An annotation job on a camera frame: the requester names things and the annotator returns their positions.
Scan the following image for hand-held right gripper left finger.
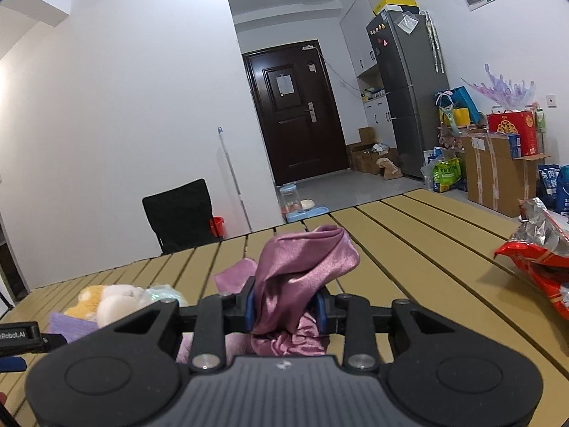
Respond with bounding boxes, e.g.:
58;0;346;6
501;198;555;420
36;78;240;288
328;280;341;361
111;276;257;373

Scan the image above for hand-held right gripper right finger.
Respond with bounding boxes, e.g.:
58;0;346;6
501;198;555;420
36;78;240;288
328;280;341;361
310;289;447;374

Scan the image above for lavender fluffy cloth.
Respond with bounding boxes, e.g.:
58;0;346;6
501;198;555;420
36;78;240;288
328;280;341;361
47;311;101;344

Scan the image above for purple satin cloth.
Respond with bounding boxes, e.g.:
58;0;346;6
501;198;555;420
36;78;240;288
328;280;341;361
175;225;361;363

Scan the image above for yellow white hamster plush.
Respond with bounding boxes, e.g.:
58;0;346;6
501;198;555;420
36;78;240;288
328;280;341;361
66;285;149;329

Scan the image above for blue pet feeder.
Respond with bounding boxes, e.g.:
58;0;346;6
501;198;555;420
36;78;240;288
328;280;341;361
279;184;330;224

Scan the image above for black folding chair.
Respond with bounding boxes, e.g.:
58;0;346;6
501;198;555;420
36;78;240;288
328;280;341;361
142;179;225;255

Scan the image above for open cardboard boxes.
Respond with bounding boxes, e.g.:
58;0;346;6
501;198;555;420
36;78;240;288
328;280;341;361
347;127;387;174

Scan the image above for dark brown door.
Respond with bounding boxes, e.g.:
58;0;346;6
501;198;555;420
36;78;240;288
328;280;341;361
242;40;349;186

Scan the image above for green plastic bag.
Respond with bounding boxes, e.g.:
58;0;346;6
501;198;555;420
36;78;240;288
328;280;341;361
432;157;464;194

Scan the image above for red foil snack bag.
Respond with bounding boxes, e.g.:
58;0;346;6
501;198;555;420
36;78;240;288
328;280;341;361
493;198;569;321

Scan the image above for large cardboard box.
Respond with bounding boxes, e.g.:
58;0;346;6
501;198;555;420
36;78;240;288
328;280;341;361
461;131;551;218

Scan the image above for grey refrigerator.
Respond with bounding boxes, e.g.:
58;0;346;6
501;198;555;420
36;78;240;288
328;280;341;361
366;9;451;181

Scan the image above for blue printed bag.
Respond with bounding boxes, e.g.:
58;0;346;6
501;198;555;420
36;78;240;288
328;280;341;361
537;164;569;215

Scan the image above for red gift box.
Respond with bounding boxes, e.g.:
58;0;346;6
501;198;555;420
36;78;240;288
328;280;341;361
486;109;541;157

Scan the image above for white cabinet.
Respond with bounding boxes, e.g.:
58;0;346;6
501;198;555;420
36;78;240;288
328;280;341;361
340;0;401;149

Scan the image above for iridescent purple decoration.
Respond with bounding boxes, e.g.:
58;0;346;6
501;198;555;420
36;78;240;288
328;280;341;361
462;64;536;112

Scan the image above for yellow flat box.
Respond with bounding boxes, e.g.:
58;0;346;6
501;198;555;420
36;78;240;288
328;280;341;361
372;0;421;16

